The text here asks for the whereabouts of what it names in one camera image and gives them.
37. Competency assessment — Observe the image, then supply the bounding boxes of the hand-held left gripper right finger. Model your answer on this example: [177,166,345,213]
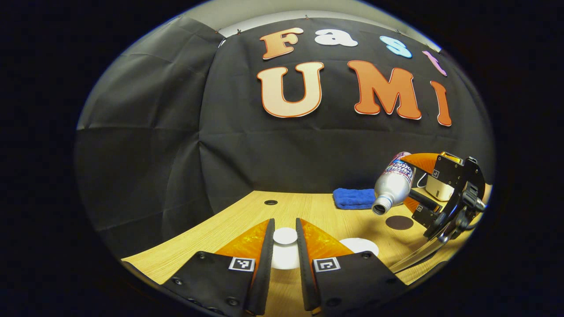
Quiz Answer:
[295,217,410,317]

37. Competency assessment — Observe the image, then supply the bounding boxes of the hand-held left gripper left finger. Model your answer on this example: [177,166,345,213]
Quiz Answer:
[160,218,276,317]

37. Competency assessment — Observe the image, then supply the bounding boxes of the dark brown round coaster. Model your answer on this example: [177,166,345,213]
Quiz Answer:
[386,215,414,230]

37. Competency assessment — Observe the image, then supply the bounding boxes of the white teacup lid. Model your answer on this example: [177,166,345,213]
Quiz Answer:
[271,227,301,270]

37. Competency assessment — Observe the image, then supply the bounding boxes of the silver water bottle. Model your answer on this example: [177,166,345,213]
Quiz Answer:
[371,152,416,216]

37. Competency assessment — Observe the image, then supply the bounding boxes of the white teacup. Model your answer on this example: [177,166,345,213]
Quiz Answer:
[339,238,379,258]

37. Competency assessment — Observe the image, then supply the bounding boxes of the white toaster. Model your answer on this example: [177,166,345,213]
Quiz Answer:
[424,175,455,202]

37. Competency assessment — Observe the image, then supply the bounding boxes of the blue towel cloth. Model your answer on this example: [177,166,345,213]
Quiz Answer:
[332,188,376,210]

